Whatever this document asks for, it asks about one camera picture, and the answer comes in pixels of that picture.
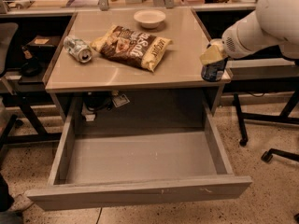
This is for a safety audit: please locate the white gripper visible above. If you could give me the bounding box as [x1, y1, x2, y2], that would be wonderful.
[200, 22, 251, 65]

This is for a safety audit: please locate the blue pepsi can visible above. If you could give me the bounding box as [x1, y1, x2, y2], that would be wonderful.
[201, 59, 227, 82]

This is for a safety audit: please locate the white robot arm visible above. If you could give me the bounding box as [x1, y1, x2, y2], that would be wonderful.
[200, 0, 299, 65]

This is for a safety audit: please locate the grey cabinet with top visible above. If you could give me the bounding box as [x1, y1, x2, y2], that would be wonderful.
[46, 8, 231, 135]

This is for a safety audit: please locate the silver green soda can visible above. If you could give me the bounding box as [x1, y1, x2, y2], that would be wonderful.
[64, 35, 93, 63]

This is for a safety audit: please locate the open grey top drawer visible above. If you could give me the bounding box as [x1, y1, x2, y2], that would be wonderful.
[26, 100, 251, 211]

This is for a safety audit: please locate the white bowl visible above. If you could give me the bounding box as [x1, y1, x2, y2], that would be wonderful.
[134, 9, 165, 29]

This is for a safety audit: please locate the brown chip bag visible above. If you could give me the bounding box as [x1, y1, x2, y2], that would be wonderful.
[91, 25, 171, 72]

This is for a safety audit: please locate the black chair caster leg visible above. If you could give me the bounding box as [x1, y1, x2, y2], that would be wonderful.
[261, 148, 299, 163]

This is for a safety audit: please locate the black bag under desk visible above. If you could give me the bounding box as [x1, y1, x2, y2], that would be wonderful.
[21, 46, 42, 77]

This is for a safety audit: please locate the grey office chair left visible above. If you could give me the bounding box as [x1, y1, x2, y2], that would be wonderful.
[0, 22, 18, 160]

